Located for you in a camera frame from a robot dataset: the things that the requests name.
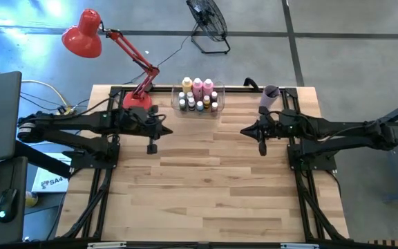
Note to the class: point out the small sap green paint bottle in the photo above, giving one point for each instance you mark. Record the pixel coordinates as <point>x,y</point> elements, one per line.
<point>182,103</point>

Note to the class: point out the small red paint bottle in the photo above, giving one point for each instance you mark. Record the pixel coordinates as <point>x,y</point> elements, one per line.
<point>214,106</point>

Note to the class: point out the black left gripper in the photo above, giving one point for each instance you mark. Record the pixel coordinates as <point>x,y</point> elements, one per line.
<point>143,122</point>

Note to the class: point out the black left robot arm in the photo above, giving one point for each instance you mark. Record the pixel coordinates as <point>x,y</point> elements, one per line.
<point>74,124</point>

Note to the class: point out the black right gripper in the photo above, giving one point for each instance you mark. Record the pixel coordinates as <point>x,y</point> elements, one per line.
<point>276,126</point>

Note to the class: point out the small teal paint bottle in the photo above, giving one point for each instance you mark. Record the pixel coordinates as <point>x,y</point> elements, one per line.
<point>181,95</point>

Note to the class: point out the small yellow paint bottle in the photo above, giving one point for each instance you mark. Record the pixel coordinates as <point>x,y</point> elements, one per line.
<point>206,100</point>

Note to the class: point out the black floor fan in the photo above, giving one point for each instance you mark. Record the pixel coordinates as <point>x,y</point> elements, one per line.
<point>206,19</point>

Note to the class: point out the black side desk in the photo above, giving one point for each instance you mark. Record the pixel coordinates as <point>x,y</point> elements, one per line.
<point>2,235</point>

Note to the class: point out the small sky blue paint bottle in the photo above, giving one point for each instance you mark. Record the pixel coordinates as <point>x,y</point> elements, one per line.
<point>199,105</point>

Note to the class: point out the large pink paint bottle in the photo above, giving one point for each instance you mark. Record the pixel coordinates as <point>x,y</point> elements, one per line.
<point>197,88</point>
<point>208,88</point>

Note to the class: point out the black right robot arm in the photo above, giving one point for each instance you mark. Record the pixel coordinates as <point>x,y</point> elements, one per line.
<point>340,133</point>

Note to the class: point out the red desk lamp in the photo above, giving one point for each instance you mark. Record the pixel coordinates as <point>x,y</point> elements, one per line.
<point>81,38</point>

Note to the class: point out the small dark blue paint bottle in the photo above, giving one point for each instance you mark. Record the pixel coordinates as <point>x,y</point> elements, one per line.
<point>214,95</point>

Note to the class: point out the large yellow paint bottle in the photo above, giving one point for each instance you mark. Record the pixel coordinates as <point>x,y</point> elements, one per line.
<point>187,84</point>

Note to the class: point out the yellow tape roll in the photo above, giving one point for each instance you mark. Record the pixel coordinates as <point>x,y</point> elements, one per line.
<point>30,200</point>

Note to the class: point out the purple plastic cup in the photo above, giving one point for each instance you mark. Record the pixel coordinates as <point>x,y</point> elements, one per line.
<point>268,100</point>

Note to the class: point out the black computer mouse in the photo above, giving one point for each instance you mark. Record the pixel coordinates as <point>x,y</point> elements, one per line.
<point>6,204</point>

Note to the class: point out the clear plastic bin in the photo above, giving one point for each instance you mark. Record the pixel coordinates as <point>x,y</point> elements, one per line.
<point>221,93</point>

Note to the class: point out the white cardboard box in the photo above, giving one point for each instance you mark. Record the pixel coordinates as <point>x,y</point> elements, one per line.
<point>48,180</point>

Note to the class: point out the white bracket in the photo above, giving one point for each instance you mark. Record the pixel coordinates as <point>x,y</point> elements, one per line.
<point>299,246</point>
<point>105,245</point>

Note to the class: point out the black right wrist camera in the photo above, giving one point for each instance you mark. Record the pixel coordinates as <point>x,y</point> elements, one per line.
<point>263,110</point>

